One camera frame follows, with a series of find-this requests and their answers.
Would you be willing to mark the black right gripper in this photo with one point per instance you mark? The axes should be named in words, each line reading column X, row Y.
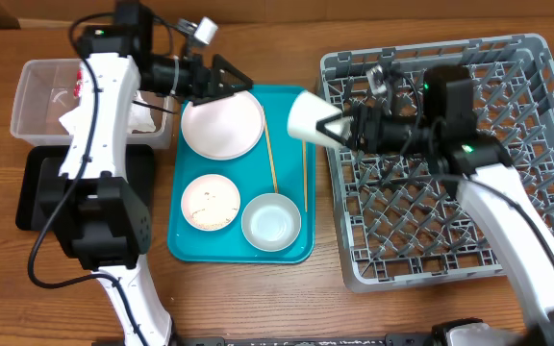
column 362, row 131

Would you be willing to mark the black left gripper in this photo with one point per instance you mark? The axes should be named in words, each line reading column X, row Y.
column 218, row 87

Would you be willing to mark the pale green plastic cup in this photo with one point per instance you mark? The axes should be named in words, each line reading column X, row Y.
column 306, row 109

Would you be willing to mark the white paper napkin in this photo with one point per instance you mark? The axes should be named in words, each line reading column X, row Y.
column 140, row 120

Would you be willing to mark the small pink bowl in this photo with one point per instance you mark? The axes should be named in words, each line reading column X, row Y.
column 210, row 202

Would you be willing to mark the red snack wrapper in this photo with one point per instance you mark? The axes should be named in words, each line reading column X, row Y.
column 77, row 91

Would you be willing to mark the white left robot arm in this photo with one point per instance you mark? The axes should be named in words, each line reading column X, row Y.
column 91, row 208

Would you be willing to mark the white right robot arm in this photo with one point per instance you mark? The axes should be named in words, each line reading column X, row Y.
column 476, row 170

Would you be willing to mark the grey dishwasher rack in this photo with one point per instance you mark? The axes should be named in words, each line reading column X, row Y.
column 396, row 227

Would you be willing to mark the clear plastic waste bin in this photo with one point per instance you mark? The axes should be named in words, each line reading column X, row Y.
column 45, row 92

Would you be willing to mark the wooden chopstick right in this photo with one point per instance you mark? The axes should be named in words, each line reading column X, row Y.
column 305, row 174

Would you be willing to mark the wooden chopstick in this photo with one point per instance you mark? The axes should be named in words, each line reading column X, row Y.
column 305, row 174
column 270, row 154

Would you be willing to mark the large pink plate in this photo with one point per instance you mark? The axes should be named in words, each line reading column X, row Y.
column 224, row 129

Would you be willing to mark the wooden chopstick left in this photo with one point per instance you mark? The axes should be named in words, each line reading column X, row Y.
column 270, row 154

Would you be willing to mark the grey green bowl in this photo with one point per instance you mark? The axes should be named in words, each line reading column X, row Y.
column 271, row 222

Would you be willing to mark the black plastic tray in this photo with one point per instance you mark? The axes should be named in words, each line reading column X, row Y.
column 140, row 168

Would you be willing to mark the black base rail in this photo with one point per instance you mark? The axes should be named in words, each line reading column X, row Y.
column 468, row 332

